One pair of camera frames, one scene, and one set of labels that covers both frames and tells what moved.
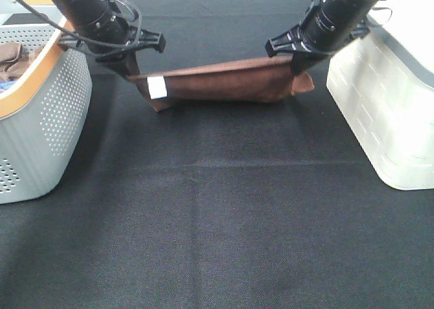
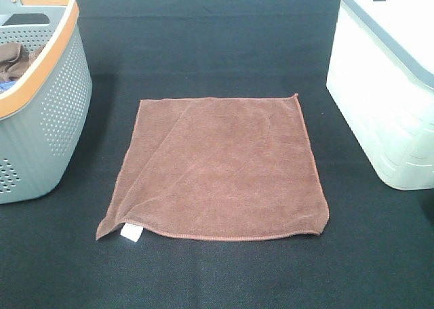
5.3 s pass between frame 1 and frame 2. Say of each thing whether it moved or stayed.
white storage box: stayed
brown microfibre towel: moved
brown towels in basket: stayed
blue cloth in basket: stayed
